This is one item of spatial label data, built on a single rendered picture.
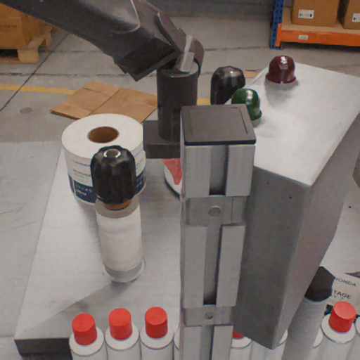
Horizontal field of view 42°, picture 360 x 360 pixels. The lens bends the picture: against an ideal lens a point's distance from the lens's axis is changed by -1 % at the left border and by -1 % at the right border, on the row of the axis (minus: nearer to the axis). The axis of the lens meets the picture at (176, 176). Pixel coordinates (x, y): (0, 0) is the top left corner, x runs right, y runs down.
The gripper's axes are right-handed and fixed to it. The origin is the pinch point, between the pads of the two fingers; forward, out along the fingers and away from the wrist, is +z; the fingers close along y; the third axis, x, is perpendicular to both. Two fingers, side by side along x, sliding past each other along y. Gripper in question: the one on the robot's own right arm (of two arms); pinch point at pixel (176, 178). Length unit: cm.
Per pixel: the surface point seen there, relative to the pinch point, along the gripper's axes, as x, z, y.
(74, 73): -285, 124, 65
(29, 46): -307, 110, 102
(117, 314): 18.3, 9.9, 9.5
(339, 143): 32.1, -29.1, -9.7
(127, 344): 20.7, 14.0, 8.3
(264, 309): 36.2, -15.8, -5.1
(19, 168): -52, 37, 43
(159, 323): 20.0, 9.9, 3.5
